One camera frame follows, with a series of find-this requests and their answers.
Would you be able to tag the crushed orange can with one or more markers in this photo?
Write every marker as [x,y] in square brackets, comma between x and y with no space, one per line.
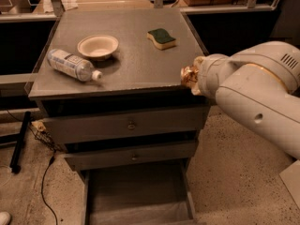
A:
[189,76]

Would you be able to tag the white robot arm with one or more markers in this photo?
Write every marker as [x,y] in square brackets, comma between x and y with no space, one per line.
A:
[255,88]

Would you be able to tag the grey drawer cabinet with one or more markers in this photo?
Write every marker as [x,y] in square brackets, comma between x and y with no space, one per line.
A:
[138,76]

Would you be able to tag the open bottom grey drawer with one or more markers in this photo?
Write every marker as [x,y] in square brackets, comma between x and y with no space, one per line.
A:
[154,193]

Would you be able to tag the top grey drawer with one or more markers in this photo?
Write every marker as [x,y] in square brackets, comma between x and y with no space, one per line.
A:
[114,125]

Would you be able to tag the middle grey drawer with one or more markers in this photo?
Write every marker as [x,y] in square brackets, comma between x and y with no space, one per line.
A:
[130,155]

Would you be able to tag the white paper on counter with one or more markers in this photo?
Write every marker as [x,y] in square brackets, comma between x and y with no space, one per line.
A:
[69,4]

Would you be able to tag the green yellow sponge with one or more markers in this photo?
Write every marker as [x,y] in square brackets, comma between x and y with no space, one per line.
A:
[161,39]

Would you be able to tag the white paper bowl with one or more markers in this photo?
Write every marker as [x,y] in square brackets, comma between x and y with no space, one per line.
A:
[98,47]

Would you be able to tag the clear plastic water bottle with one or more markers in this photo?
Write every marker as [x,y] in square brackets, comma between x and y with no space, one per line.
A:
[73,65]

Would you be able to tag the white floor panel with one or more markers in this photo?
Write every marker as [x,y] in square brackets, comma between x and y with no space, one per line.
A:
[291,180]

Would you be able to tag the cream plug on floor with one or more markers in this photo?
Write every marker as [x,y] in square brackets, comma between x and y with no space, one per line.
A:
[38,125]

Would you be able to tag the black metal bar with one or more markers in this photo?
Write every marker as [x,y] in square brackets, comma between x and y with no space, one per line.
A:
[14,166]

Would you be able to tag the white shoe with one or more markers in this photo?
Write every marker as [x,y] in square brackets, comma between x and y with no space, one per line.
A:
[5,218]

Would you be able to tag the grey side rail left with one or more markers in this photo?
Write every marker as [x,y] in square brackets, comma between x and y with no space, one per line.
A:
[15,85]

